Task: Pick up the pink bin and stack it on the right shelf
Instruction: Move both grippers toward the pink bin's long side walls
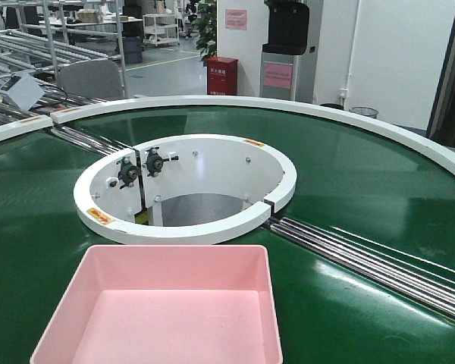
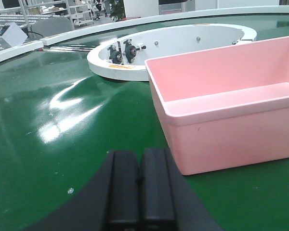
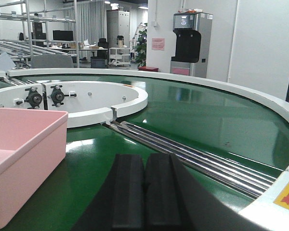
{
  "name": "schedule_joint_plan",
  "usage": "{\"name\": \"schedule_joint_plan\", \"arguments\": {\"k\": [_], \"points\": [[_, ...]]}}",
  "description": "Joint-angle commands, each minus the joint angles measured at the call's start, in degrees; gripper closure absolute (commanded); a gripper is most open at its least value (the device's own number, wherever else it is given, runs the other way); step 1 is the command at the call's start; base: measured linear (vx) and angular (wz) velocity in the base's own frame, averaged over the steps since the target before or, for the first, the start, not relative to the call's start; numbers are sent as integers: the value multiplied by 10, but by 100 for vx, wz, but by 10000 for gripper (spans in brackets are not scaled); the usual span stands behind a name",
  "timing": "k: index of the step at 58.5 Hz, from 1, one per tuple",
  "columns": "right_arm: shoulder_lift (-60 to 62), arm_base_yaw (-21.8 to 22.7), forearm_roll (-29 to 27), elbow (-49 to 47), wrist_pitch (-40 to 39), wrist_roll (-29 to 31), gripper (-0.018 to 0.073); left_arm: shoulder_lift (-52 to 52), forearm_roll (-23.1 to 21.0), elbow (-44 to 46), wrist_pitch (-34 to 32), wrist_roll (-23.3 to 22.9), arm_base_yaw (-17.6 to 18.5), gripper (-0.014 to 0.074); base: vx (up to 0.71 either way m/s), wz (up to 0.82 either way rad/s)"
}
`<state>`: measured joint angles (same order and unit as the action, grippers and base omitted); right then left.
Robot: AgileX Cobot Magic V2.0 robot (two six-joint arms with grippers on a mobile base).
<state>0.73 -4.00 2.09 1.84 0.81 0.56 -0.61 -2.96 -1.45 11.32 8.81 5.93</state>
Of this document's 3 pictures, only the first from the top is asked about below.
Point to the steel conveyor rollers left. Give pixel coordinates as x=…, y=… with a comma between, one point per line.
x=90, y=142

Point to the wire mesh waste basket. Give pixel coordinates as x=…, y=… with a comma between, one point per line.
x=365, y=111

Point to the grey control box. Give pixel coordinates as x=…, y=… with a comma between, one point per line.
x=21, y=91

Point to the black water dispenser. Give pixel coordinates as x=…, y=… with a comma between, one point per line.
x=289, y=57

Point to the roller rack shelving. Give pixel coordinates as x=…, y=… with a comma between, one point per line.
x=42, y=40

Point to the steel conveyor rollers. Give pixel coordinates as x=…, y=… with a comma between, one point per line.
x=419, y=284
x=90, y=142

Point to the green potted plant background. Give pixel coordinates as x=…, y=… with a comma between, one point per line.
x=206, y=24

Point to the steel conveyor rollers right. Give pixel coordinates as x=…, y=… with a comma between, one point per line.
x=419, y=284

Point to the white outer conveyor rim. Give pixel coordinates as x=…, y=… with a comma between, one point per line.
x=437, y=153

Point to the white wire cart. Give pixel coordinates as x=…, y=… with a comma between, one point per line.
x=160, y=29

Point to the red fire extinguisher cabinet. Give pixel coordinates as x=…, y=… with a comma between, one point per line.
x=222, y=76

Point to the pink plastic bin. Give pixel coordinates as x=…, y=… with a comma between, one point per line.
x=165, y=304

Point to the pink wall notice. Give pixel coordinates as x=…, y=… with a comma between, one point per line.
x=235, y=19

